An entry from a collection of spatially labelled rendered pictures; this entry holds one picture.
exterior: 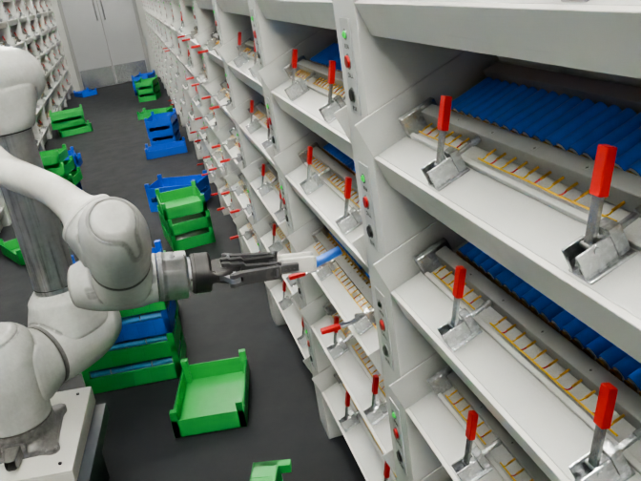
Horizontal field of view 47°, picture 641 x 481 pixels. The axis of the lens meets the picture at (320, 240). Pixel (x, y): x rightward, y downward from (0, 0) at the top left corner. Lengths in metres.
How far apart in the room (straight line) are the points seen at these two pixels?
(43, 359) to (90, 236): 0.62
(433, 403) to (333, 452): 0.86
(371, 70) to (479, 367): 0.38
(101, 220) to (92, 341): 0.69
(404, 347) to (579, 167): 0.49
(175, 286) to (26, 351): 0.47
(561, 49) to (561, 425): 0.34
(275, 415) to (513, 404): 1.40
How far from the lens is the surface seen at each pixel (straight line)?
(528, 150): 0.70
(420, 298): 0.96
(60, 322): 1.77
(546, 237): 0.61
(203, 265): 1.34
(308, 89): 1.43
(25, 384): 1.70
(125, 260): 1.18
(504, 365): 0.80
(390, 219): 0.97
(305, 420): 2.05
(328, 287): 1.49
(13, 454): 1.74
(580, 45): 0.51
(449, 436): 1.02
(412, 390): 1.09
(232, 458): 1.97
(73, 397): 1.93
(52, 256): 1.75
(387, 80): 0.93
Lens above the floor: 1.14
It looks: 21 degrees down
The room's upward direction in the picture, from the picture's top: 9 degrees counter-clockwise
